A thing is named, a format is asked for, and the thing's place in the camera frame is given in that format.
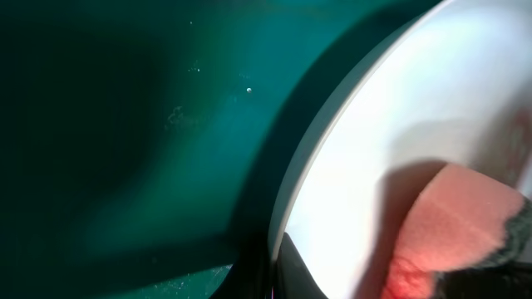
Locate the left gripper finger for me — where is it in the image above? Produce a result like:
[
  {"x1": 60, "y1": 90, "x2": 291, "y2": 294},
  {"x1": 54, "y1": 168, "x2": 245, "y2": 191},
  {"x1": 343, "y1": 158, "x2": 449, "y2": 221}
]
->
[{"x1": 273, "y1": 233, "x2": 327, "y2": 299}]

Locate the teal plastic tray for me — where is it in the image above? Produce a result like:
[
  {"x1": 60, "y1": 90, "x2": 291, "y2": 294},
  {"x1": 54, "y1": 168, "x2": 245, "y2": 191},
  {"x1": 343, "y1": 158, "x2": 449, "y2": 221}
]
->
[{"x1": 1, "y1": 0, "x2": 433, "y2": 298}]

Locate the pink and green sponge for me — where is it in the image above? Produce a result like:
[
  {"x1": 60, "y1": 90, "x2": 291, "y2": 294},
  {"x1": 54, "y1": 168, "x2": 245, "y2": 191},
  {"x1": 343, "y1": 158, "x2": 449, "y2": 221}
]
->
[{"x1": 382, "y1": 164, "x2": 531, "y2": 299}]

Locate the light blue plate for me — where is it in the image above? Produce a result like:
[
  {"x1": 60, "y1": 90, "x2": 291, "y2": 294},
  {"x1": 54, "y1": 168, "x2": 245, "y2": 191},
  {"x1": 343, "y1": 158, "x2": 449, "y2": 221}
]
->
[{"x1": 268, "y1": 0, "x2": 531, "y2": 298}]

